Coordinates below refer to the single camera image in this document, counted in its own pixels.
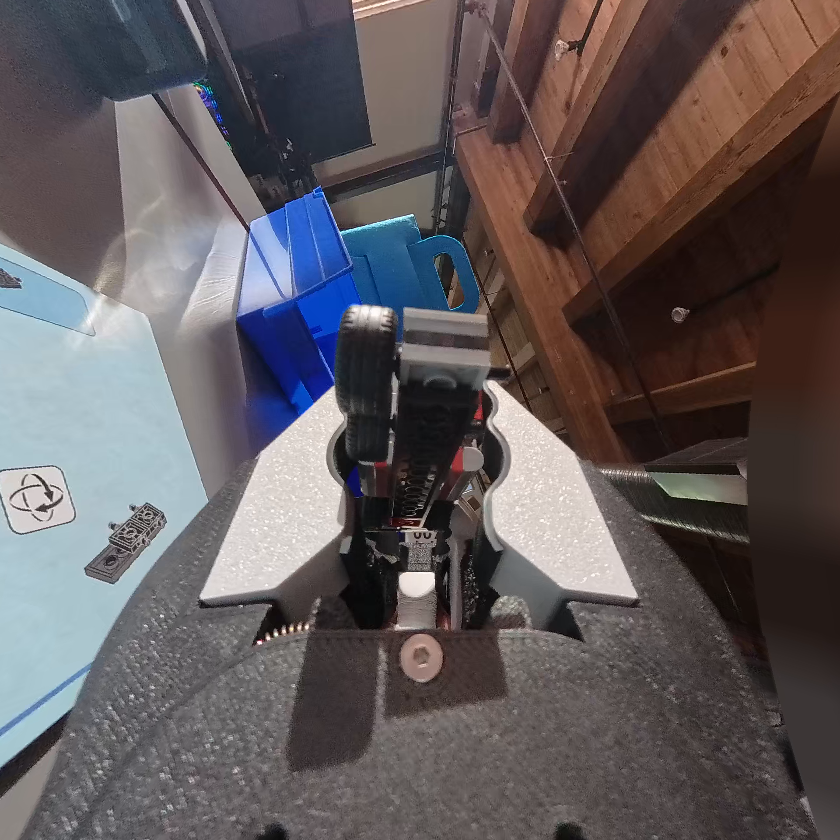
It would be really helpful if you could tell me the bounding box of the toy brick truck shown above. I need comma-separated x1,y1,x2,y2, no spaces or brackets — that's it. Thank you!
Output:
333,305,511,532

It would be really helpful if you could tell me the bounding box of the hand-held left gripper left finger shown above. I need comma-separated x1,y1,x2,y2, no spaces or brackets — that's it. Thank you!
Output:
199,387,368,631

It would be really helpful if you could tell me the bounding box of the blue felt bag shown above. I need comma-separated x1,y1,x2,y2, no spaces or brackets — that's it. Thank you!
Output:
340,213,484,317

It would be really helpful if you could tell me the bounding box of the silver spiral air duct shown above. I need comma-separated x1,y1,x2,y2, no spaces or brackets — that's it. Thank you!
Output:
597,436,750,542

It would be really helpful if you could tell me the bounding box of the grey desk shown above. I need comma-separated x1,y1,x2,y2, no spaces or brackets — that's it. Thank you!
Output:
0,0,342,500

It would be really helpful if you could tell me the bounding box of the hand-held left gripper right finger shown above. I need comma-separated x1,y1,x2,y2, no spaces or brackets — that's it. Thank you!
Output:
484,382,641,631

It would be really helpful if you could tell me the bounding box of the dark wall screen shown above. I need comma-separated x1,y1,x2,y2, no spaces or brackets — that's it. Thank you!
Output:
217,0,373,165

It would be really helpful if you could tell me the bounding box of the computer with coloured lights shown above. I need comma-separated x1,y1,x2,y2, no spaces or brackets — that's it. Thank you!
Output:
192,79,232,140

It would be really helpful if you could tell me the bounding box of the light blue instruction booklet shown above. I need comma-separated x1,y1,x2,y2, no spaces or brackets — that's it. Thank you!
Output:
0,243,209,770

